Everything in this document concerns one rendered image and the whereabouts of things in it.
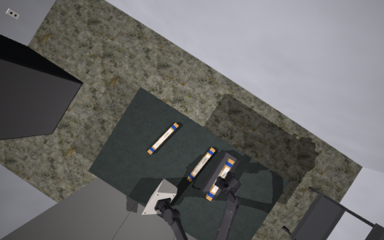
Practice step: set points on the white welding electrode pack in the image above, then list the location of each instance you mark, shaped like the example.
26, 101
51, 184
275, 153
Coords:
163, 138

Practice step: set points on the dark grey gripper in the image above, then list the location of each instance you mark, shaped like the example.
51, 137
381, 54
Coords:
217, 182

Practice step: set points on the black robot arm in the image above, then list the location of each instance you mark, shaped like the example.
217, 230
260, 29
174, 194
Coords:
172, 216

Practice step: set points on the orange pack with white label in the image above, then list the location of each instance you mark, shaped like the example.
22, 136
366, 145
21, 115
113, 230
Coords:
201, 164

